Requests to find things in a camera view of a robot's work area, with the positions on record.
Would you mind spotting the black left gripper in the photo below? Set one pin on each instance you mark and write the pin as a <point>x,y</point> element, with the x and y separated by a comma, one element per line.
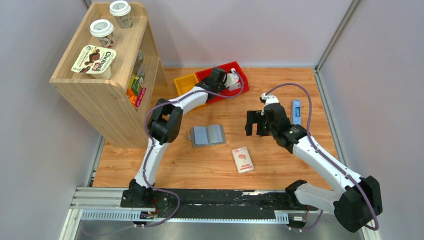
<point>223,84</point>

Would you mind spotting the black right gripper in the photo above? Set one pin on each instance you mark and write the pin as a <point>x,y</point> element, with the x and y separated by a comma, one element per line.
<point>253,117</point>

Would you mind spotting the grey leather card holder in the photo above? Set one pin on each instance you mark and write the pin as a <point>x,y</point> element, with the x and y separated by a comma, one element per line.
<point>203,136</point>

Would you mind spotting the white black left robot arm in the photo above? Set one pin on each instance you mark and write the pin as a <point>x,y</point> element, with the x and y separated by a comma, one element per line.
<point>164,126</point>

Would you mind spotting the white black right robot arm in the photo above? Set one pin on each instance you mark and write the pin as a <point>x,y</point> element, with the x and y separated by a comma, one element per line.
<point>354,200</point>

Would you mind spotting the red plastic bin right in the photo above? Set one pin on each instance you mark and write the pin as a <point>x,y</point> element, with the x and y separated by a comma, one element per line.
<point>243,79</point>

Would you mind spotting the red plastic bin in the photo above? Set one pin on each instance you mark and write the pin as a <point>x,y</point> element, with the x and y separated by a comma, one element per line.
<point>243,79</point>
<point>205,74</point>

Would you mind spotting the red plastic bin middle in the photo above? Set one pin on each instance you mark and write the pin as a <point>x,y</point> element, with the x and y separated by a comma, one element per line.
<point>205,74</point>

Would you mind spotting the yellow plastic bin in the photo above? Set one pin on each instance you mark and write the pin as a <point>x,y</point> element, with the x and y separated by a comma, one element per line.
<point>185,83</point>

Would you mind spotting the blue toothbrush package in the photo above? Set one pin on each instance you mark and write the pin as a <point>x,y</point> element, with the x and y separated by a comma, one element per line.
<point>296,118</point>

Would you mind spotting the white sponge packet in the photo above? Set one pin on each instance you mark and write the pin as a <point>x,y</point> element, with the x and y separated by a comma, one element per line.
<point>242,160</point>

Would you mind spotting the clear jar on shelf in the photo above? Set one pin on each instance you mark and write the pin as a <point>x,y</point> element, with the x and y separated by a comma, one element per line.
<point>138,69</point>

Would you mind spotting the pink box on shelf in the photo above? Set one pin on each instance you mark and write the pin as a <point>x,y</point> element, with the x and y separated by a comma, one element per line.
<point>139,98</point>

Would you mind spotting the green box on shelf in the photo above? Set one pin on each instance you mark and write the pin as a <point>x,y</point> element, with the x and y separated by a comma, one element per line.
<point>135,85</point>

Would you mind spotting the orange box on shelf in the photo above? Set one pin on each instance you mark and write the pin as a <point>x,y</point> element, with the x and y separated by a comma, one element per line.
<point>132,96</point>

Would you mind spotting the wooden shelf unit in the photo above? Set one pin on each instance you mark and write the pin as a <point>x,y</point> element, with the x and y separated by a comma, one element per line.
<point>104,102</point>

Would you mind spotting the white lidded cup back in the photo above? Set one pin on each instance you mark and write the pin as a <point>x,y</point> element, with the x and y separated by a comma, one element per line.
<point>121,10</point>

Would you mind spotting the white lidded cup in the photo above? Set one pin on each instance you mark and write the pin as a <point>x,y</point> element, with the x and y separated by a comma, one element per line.
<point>121,10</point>
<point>103,30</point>

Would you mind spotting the Chobani yogurt cup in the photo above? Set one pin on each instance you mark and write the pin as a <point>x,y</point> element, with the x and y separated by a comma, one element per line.
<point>95,61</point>

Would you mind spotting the white lidded cup front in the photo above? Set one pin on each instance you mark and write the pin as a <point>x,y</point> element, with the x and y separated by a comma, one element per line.
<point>103,30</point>

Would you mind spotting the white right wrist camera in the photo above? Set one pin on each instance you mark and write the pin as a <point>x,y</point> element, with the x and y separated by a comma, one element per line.
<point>267,99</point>

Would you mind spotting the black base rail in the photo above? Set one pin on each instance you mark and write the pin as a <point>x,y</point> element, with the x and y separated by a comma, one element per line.
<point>217,204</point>

